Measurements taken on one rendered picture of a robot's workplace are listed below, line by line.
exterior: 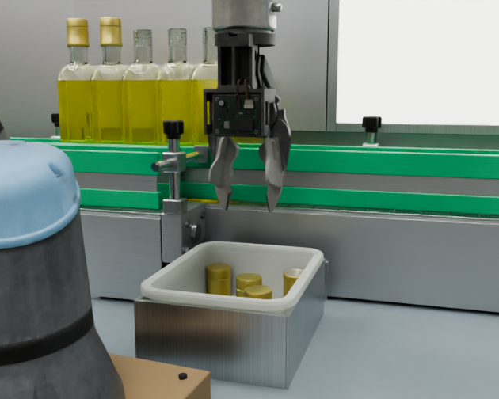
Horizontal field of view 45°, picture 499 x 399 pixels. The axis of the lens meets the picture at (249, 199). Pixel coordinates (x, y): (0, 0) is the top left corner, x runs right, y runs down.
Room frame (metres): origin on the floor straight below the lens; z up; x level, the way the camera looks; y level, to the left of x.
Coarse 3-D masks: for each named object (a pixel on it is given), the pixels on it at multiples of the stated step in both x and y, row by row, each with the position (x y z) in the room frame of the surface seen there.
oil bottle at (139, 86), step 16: (144, 64) 0.95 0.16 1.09; (128, 80) 0.95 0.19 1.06; (144, 80) 0.94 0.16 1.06; (128, 96) 0.95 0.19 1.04; (144, 96) 0.94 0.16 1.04; (128, 112) 0.95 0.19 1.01; (144, 112) 0.94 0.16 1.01; (128, 128) 0.95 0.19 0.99; (144, 128) 0.94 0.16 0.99; (128, 144) 0.95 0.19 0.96; (144, 144) 0.95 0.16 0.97
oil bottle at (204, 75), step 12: (204, 60) 0.93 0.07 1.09; (216, 60) 0.93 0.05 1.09; (192, 72) 0.93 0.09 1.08; (204, 72) 0.92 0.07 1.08; (216, 72) 0.91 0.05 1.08; (192, 84) 0.92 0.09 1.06; (204, 84) 0.92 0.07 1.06; (216, 84) 0.91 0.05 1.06; (192, 96) 0.92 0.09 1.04; (192, 108) 0.92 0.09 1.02; (192, 120) 0.92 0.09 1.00; (192, 132) 0.92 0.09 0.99; (192, 144) 0.92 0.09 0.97; (204, 144) 0.92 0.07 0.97
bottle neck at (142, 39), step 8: (136, 32) 0.96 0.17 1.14; (144, 32) 0.96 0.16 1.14; (136, 40) 0.96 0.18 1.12; (144, 40) 0.96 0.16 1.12; (136, 48) 0.96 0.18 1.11; (144, 48) 0.96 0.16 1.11; (152, 48) 0.97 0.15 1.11; (136, 56) 0.96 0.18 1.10; (144, 56) 0.96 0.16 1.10; (152, 56) 0.98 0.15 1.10
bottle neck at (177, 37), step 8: (168, 32) 0.95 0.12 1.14; (176, 32) 0.95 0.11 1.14; (184, 32) 0.95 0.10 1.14; (168, 40) 0.95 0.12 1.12; (176, 40) 0.94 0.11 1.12; (184, 40) 0.95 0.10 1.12; (168, 48) 0.95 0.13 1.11; (176, 48) 0.94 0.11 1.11; (184, 48) 0.95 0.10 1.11; (176, 56) 0.95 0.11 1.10; (184, 56) 0.95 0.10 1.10
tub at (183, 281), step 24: (168, 264) 0.70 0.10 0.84; (192, 264) 0.75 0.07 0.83; (240, 264) 0.80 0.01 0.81; (264, 264) 0.79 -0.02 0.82; (288, 264) 0.78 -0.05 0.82; (312, 264) 0.70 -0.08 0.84; (144, 288) 0.62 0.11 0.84; (168, 288) 0.67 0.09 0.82; (192, 288) 0.74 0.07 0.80; (264, 312) 0.58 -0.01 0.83
